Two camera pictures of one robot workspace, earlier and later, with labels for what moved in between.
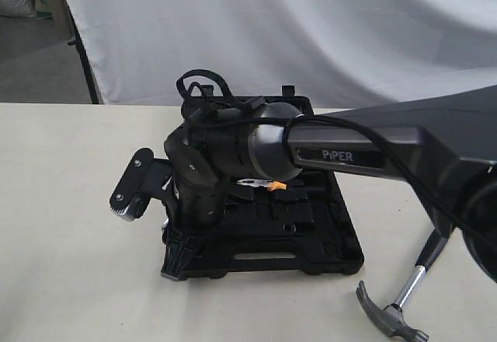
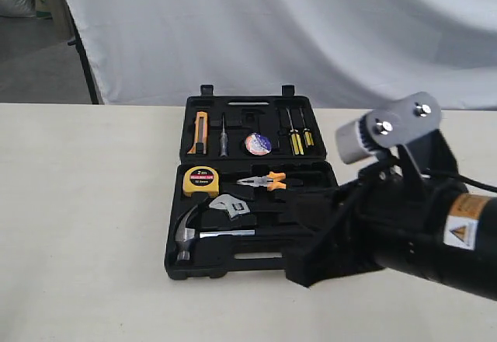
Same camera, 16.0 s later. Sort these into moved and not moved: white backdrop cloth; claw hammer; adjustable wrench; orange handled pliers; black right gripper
Moved: black right gripper; adjustable wrench; claw hammer
Not moved: white backdrop cloth; orange handled pliers
